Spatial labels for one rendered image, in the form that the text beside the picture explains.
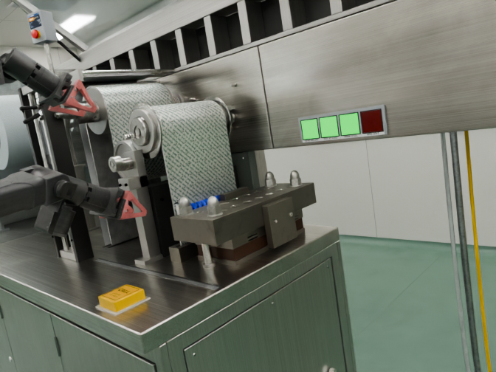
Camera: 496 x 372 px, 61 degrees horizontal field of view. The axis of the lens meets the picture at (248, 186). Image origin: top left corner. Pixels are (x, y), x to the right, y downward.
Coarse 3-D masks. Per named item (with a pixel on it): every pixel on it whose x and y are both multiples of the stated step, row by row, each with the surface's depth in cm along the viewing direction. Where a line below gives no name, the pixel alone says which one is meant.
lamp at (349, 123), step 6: (348, 114) 104; (354, 114) 103; (342, 120) 106; (348, 120) 104; (354, 120) 103; (342, 126) 106; (348, 126) 105; (354, 126) 104; (342, 132) 106; (348, 132) 105; (354, 132) 104
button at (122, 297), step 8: (120, 288) 90; (128, 288) 89; (136, 288) 88; (104, 296) 87; (112, 296) 86; (120, 296) 85; (128, 296) 85; (136, 296) 86; (144, 296) 87; (104, 304) 86; (112, 304) 83; (120, 304) 84; (128, 304) 85
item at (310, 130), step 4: (308, 120) 113; (312, 120) 112; (316, 120) 111; (304, 124) 114; (308, 124) 113; (312, 124) 112; (316, 124) 111; (304, 128) 114; (308, 128) 113; (312, 128) 112; (316, 128) 111; (304, 132) 114; (308, 132) 114; (312, 132) 113; (316, 132) 112; (304, 136) 115; (308, 136) 114; (312, 136) 113; (316, 136) 112
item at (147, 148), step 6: (132, 114) 110; (138, 114) 109; (144, 114) 107; (150, 114) 107; (150, 120) 106; (150, 126) 106; (150, 132) 107; (156, 132) 106; (150, 138) 107; (156, 138) 107; (150, 144) 108; (144, 150) 110; (150, 150) 109
